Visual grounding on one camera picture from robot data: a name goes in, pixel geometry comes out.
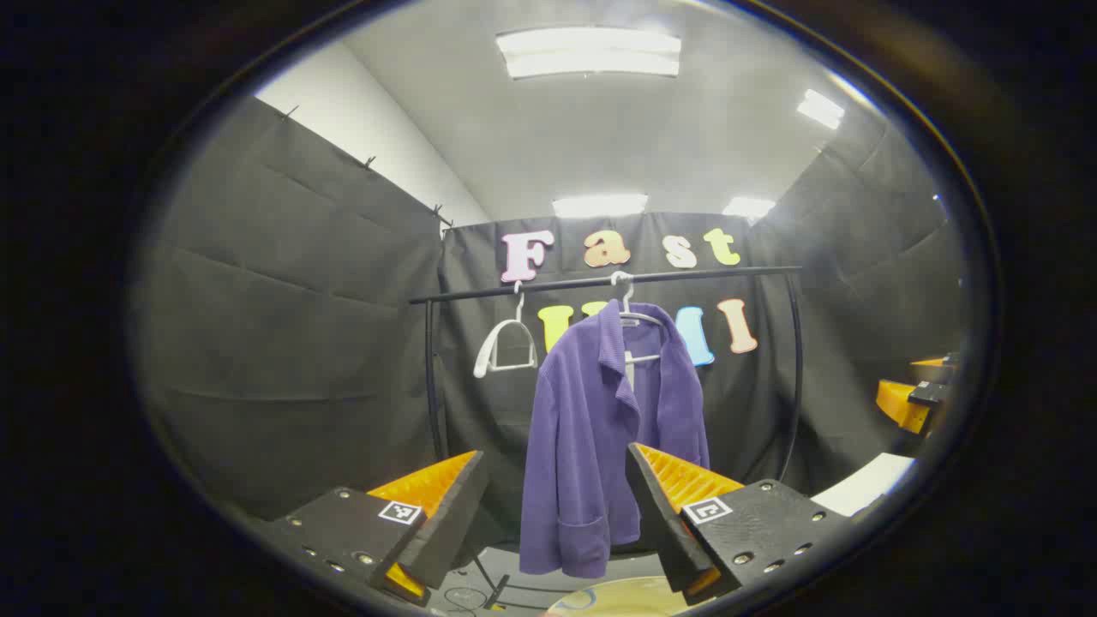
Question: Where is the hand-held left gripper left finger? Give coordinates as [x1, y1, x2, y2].
[257, 450, 489, 608]

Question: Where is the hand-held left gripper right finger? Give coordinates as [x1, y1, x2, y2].
[624, 442, 849, 606]

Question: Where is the beige laundry hamper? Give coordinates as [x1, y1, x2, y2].
[544, 576, 712, 617]

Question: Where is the purple corduroy jacket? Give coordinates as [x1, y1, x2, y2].
[519, 298, 712, 579]

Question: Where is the white plastic clothes hanger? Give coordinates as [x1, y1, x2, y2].
[473, 281, 539, 379]
[610, 271, 668, 368]

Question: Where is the black metal clothes rack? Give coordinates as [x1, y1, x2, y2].
[408, 266, 805, 611]

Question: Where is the white board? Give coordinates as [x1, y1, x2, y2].
[810, 452, 916, 518]

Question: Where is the black backdrop cloth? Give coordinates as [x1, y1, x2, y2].
[129, 94, 974, 566]

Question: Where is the small ceiling light panel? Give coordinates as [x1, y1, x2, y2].
[797, 88, 846, 131]

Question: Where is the large rectangular ceiling light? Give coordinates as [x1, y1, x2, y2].
[495, 27, 683, 81]

